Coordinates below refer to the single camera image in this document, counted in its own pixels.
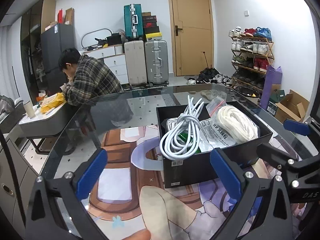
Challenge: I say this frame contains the silver suitcase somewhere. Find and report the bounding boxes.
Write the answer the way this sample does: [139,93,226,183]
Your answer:
[144,40,169,86]

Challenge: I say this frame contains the white drawer cabinet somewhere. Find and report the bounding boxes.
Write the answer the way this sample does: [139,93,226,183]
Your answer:
[85,44,129,85]

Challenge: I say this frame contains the white charging cable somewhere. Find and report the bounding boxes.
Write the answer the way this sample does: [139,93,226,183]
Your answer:
[159,95,206,161]

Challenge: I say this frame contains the stacked shoe boxes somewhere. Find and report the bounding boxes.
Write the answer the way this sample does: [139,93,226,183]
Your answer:
[142,12,162,42]

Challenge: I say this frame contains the clothes pile on sofa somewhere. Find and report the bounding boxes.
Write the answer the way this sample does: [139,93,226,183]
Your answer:
[1,95,25,122]

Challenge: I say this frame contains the black fridge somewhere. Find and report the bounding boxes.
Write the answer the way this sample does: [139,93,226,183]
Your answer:
[41,23,75,95]

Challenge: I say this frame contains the beige cup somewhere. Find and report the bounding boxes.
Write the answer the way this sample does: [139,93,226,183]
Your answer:
[23,101,35,119]

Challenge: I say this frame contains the wooden shoe rack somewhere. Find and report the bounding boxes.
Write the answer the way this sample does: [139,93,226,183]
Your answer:
[228,26,274,92]

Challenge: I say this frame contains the beige suitcase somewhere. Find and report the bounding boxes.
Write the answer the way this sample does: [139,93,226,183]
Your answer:
[124,40,148,85]

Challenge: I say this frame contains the bagged white rope coil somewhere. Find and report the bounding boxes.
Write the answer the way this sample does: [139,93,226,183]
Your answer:
[205,96,259,145]

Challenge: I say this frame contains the black waste basket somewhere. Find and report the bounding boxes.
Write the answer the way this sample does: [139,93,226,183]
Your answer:
[235,86,260,105]

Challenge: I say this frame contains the grey side table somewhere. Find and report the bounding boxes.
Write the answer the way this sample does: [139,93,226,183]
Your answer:
[18,103,78,155]

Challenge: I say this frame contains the green white packet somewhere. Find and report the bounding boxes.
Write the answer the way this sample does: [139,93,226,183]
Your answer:
[178,133,201,153]

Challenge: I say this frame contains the purple bag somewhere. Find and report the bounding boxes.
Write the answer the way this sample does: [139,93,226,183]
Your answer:
[260,65,283,110]

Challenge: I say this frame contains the black cardboard box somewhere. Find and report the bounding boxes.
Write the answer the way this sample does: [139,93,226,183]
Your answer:
[163,101,273,188]

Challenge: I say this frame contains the man in plaid shirt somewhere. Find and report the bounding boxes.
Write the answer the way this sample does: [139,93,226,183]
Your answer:
[59,48,123,106]

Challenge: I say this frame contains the teal suitcase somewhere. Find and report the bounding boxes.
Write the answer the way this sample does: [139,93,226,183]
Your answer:
[124,4,144,40]

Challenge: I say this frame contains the anime print desk mat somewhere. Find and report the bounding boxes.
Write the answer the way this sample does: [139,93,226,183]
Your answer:
[85,125,235,239]

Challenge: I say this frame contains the white printed packet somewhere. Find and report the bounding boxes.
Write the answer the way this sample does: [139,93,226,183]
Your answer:
[199,119,236,153]

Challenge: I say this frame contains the open cardboard box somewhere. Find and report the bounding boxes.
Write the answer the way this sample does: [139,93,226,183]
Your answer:
[274,90,309,123]

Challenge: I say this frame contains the wooden door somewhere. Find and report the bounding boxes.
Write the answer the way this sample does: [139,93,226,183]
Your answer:
[169,0,214,76]

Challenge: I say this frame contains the yellow food bag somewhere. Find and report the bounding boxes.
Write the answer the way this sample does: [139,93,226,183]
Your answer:
[40,93,66,114]

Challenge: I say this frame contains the pile of shoes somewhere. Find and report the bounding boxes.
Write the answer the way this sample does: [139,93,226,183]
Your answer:
[187,68,234,87]

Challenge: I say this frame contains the operator left hand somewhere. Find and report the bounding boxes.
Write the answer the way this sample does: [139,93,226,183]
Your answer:
[123,229,151,240]

